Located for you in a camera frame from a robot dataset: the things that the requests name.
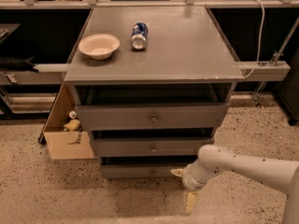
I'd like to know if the open cardboard box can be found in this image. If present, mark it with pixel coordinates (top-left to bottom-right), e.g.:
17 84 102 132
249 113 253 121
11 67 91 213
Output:
42 85 95 160

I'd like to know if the dark cabinet at right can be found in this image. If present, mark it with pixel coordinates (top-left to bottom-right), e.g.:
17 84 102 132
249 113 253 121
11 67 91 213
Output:
277 49 299 126

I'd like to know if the white cable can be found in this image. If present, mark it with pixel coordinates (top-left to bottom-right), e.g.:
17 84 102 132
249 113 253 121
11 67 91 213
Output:
243 0 266 79

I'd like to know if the grey top drawer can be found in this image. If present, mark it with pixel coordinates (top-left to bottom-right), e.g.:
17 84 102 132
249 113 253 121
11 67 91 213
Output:
75 104 228 131

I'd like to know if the grey drawer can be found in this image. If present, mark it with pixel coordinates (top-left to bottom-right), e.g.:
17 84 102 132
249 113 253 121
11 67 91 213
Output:
91 137 215 157
100 162 188 179
75 104 228 131

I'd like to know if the black cloth on shelf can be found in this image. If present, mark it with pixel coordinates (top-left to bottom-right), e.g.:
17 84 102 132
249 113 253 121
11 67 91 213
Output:
0 57 38 73

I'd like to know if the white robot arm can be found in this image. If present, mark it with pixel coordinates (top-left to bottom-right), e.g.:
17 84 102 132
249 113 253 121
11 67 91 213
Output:
171 145 299 224

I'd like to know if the grey drawer cabinet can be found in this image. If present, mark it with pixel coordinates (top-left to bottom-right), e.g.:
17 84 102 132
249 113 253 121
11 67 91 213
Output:
64 7 242 166

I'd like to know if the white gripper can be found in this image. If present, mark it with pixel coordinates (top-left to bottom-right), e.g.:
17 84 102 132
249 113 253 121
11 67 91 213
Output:
170 160 207 215

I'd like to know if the grey metal rail frame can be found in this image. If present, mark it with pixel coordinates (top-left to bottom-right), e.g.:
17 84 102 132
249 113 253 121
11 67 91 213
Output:
1 0 298 84

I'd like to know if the grey middle drawer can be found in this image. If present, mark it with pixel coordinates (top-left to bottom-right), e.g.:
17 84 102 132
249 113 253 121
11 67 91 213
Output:
91 137 215 157

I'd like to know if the white bottle in box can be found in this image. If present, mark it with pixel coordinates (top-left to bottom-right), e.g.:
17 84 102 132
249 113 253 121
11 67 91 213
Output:
68 110 77 119

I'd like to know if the blue soda can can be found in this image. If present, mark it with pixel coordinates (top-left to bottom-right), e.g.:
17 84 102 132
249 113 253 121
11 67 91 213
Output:
131 22 148 50

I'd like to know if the grey bottom drawer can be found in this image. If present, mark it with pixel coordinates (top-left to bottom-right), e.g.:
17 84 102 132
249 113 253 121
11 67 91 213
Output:
100 162 188 179

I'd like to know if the yellow item in box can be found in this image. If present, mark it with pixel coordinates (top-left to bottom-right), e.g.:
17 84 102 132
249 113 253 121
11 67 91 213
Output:
64 119 80 131

